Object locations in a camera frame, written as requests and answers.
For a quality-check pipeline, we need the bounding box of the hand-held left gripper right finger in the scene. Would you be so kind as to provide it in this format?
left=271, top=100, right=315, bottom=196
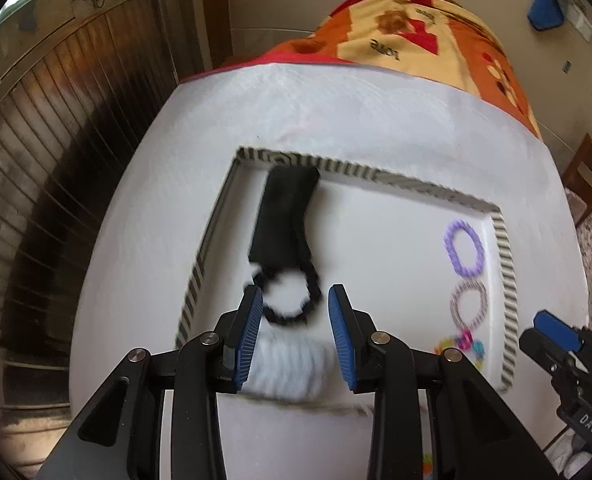
left=327, top=284, right=559, bottom=480

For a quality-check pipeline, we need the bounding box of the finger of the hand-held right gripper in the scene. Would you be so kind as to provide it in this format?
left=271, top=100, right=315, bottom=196
left=533, top=311, right=584, bottom=353
left=519, top=327, right=577, bottom=371

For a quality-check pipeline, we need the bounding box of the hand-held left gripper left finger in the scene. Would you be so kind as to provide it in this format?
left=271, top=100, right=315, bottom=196
left=36, top=286, right=266, bottom=480

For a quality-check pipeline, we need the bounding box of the black scrunchie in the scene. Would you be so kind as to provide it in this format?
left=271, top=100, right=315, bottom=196
left=243, top=265, right=324, bottom=330

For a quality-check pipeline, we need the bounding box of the white knitted scrunchie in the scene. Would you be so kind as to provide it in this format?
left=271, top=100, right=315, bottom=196
left=248, top=337, right=349, bottom=401

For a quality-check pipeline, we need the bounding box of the colourful bead bracelet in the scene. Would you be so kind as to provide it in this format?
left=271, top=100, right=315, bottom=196
left=433, top=329, right=486, bottom=372

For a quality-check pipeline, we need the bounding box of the grey pink spiral bracelet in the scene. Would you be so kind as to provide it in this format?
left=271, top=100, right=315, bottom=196
left=448, top=280, right=488, bottom=333

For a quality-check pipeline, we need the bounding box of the striped cardboard box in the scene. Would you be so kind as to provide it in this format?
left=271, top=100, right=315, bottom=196
left=175, top=146, right=519, bottom=393

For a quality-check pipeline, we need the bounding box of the black cloth pouch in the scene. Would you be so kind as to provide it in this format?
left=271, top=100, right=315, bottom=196
left=246, top=166, right=322, bottom=281

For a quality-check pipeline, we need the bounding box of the purple bead bracelet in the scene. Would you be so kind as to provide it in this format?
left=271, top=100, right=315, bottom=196
left=443, top=219, right=484, bottom=277

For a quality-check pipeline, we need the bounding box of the brown wooden chair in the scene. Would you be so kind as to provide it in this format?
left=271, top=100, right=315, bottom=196
left=561, top=132, right=592, bottom=228

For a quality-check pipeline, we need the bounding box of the white embossed table cloth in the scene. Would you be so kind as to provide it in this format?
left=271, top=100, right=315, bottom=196
left=68, top=62, right=592, bottom=480

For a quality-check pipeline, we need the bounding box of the wooden slatted door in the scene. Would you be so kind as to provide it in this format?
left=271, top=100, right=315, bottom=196
left=0, top=0, right=212, bottom=411

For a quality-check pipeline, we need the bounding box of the orange printed blanket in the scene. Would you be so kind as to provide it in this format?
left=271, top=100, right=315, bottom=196
left=181, top=0, right=544, bottom=138

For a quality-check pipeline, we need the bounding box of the white wall switch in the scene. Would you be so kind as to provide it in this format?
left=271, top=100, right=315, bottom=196
left=568, top=0, right=592, bottom=41

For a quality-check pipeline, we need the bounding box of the blue plastic wall fixture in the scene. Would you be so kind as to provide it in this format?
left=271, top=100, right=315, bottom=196
left=527, top=0, right=564, bottom=31

